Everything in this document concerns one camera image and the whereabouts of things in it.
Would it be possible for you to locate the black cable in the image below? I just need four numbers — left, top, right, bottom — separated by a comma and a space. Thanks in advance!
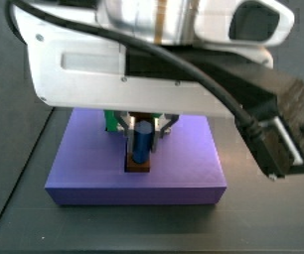
5, 0, 288, 182

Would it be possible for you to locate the brown L-shaped holed block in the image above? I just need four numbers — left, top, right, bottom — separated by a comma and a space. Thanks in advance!
126, 122, 154, 173

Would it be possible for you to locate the green U-shaped block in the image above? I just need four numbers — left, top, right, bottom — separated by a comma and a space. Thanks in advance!
104, 110, 160, 132

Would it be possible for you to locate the blue cylinder peg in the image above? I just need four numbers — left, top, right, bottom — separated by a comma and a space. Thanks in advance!
132, 121, 152, 164

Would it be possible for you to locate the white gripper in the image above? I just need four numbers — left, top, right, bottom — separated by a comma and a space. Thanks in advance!
10, 0, 274, 157

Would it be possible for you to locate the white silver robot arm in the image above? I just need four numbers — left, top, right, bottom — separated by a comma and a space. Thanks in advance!
6, 0, 294, 133

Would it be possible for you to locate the purple rectangular base board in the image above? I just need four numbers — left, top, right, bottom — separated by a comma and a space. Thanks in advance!
45, 109, 227, 205

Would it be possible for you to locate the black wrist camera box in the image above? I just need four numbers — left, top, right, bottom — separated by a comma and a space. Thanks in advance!
179, 49, 304, 178

